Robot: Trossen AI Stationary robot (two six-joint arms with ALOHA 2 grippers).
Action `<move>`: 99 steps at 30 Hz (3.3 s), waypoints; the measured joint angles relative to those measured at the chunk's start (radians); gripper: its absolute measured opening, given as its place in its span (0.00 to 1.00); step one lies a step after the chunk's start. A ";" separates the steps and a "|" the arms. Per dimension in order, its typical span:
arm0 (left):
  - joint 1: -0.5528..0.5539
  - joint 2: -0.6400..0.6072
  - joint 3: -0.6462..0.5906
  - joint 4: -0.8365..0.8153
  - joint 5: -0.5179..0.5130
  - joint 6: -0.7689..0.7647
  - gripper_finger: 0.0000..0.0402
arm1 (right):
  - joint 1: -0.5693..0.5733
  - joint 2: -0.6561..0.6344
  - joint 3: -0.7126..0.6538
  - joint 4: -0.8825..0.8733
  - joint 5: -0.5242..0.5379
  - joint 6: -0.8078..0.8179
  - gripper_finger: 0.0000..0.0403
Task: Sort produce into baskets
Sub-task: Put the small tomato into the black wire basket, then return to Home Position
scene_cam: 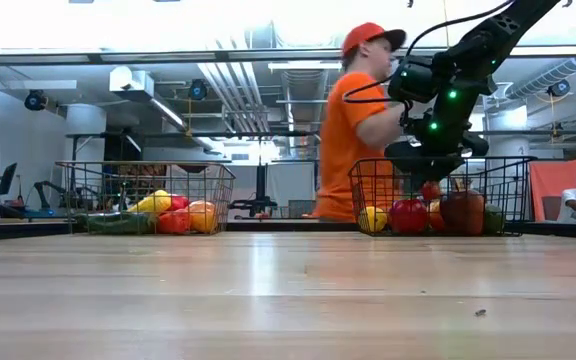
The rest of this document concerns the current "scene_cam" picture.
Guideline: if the black background stand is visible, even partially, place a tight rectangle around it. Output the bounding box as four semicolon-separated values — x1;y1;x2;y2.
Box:
227;162;279;221

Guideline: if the grey ventilation duct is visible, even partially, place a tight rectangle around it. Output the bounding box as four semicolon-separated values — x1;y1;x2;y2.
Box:
280;68;330;157

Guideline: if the orange carrot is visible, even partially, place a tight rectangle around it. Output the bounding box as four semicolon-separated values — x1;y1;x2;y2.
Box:
156;209;192;235

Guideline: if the silver flexible duct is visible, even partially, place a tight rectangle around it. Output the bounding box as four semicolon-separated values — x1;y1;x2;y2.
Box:
505;55;576;101

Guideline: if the black wire basket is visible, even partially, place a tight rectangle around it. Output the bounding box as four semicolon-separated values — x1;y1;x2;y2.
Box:
347;156;537;237

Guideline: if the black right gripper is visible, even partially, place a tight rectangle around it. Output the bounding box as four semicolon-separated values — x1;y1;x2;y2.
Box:
385;112;489;184

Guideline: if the bronze wire basket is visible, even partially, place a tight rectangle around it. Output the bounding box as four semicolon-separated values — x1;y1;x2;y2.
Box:
55;160;237;236

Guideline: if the black ceiling camera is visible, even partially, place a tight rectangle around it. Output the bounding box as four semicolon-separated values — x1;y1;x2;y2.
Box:
187;78;209;102
547;79;572;99
23;89;48;112

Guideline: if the dark red apple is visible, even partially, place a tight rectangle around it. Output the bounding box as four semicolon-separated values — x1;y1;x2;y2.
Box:
440;190;486;236

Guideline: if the white ceiling air unit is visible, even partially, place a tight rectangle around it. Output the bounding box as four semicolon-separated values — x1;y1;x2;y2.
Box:
108;66;155;101

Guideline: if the small red strawberry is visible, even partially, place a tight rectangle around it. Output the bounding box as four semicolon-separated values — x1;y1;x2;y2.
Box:
420;180;443;202

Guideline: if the orange hanging cloth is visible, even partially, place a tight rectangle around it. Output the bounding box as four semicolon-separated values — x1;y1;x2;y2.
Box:
529;158;576;224

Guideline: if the small black monitor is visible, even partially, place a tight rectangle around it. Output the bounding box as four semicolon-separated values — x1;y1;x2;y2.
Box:
0;162;19;196

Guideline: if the dark green cucumber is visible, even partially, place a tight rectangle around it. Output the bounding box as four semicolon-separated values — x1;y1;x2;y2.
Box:
73;210;155;235

